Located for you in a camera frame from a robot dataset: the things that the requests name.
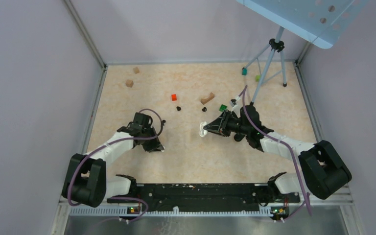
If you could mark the black earbud charging case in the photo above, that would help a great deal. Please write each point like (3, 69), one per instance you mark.
(238, 137)

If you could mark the green block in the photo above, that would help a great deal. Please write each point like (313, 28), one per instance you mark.
(222, 108)

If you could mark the brown wooden arch block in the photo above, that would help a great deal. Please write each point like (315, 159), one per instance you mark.
(207, 99)

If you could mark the small tan wooden cube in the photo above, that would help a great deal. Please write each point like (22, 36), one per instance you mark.
(136, 70)

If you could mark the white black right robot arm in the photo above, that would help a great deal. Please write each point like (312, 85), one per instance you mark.
(320, 170)

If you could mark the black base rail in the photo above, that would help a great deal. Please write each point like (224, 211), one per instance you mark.
(244, 197)

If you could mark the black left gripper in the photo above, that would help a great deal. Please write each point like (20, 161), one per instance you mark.
(154, 145)

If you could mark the white earbud charging case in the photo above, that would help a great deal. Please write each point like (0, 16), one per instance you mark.
(202, 131)

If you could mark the grey tripod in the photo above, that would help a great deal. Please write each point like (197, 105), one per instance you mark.
(276, 45)

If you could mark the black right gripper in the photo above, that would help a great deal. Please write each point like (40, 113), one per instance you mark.
(216, 126)

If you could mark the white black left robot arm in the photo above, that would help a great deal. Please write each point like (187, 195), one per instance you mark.
(86, 181)

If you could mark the light blue perforated panel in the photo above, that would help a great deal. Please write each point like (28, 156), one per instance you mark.
(320, 22)

